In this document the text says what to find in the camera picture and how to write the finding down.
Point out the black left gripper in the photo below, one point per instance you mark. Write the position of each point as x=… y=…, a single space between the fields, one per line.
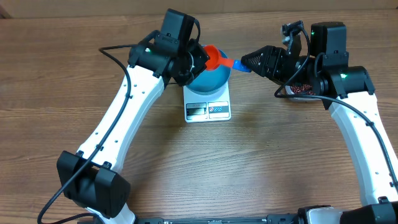
x=202 y=57

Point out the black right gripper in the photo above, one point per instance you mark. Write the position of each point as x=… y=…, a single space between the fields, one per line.
x=273 y=60

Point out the red scoop blue handle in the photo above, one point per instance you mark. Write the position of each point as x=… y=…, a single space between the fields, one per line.
x=216 y=59

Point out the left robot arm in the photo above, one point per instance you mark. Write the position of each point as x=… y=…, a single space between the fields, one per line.
x=91 y=177

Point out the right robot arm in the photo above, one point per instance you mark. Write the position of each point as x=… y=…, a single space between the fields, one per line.
x=318 y=57

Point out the blue metal bowl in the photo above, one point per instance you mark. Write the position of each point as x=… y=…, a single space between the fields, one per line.
x=209 y=82

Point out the white digital kitchen scale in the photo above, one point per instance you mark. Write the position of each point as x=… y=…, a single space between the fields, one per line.
x=207 y=107

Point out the red adzuki beans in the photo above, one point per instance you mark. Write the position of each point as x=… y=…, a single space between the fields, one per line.
x=302 y=89

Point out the clear plastic container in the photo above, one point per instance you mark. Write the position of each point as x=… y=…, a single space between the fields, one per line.
x=299 y=99

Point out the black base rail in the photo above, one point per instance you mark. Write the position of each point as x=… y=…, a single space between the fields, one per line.
x=217 y=220

